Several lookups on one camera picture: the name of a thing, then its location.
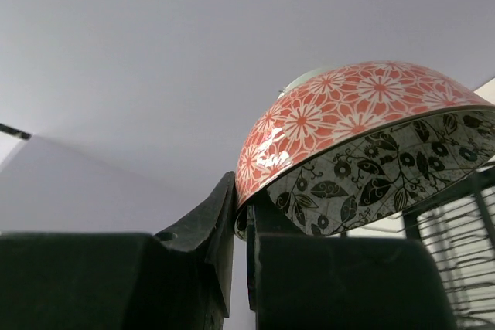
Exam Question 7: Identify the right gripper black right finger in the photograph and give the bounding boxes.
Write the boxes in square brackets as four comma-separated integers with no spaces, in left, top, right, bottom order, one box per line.
[247,196,456,329]

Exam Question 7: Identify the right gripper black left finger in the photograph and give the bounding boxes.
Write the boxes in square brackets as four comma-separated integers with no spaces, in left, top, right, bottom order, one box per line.
[1,172,236,329]

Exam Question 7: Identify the floral patterned bowl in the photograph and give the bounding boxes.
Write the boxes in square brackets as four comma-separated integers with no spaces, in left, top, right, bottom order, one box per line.
[234,60,494,239]

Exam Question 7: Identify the black wire dish rack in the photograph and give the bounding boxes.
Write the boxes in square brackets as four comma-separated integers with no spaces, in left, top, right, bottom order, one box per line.
[346,163,495,330]

